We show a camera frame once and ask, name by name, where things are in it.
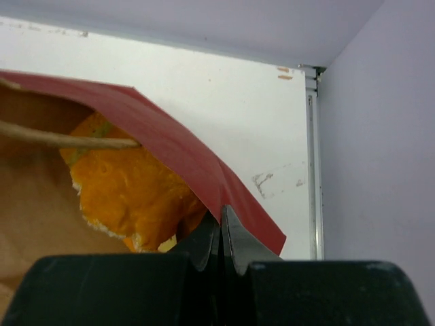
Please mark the aluminium corner frame rail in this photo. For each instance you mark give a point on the aluminium corner frame rail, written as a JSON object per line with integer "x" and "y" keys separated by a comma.
{"x": 312, "y": 80}

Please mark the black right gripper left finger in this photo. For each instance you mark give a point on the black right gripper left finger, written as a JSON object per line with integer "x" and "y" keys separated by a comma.
{"x": 120, "y": 289}

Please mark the orange fake bread loaf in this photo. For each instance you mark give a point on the orange fake bread loaf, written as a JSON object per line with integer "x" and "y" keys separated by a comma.
{"x": 130, "y": 195}

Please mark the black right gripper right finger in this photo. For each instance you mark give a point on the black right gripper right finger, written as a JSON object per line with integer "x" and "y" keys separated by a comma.
{"x": 263, "y": 289}

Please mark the red brown paper bag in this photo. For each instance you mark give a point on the red brown paper bag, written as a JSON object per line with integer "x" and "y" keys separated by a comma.
{"x": 40, "y": 213}

